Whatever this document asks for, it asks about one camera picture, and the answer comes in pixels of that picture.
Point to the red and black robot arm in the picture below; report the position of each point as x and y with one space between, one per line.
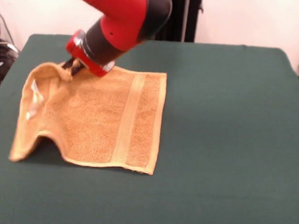
119 26

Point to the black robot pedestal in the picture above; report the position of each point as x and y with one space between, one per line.
190 18

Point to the dark green table cloth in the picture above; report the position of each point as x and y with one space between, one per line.
238 148

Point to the tan terry towel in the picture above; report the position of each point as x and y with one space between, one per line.
101 114

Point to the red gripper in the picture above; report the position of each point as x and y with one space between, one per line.
91 65

